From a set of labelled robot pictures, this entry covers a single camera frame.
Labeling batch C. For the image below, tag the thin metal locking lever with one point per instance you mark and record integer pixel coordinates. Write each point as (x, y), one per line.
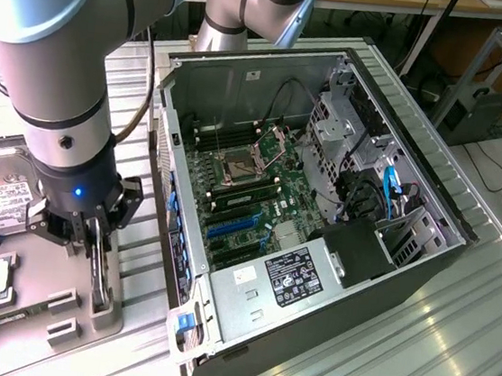
(216, 139)

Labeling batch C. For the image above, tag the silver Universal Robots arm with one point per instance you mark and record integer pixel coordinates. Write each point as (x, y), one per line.
(48, 15)

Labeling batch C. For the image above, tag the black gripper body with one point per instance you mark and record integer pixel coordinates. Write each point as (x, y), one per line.
(75, 177)

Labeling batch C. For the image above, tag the open black PC case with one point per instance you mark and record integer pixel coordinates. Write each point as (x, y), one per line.
(355, 309)

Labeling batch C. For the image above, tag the RAM stick with white label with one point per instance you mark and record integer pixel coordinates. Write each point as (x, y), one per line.
(245, 198)

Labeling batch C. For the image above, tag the silver drive cage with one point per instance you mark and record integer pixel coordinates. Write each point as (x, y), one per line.
(330, 129)

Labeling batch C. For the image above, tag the green RAM stick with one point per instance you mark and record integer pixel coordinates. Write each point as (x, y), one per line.
(9, 318)

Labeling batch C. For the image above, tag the blue expansion slot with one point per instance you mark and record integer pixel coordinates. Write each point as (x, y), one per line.
(233, 227)

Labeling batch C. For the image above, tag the green graphics card black fan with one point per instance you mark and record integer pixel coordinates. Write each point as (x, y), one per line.
(102, 280)

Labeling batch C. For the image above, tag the metal socket cover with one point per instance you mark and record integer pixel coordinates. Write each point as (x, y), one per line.
(277, 132)

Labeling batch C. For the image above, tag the black RAM slot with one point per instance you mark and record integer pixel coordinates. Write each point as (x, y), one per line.
(225, 133)
(233, 144)

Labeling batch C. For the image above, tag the silver chipset heatsink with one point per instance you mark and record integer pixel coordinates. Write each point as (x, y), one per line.
(288, 237)

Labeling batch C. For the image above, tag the silver perforated disk bay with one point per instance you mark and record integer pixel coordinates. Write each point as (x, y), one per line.
(408, 242)

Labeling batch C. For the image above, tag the blue slot retention clip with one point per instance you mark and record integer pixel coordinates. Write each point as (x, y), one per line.
(169, 200)
(183, 254)
(177, 221)
(186, 277)

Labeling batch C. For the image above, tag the blue case latch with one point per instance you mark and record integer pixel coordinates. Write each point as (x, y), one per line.
(184, 324)

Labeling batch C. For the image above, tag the CPU socket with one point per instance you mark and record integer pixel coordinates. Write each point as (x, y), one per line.
(239, 168)

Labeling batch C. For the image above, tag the long black expansion slot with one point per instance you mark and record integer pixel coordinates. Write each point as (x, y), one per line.
(229, 216)

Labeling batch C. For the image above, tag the green motherboard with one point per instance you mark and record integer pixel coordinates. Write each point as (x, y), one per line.
(296, 188)

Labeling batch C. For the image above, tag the grey parts rack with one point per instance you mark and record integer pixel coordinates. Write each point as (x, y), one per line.
(39, 291)

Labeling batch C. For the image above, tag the silver power supply unit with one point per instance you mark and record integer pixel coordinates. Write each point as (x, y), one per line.
(242, 305)

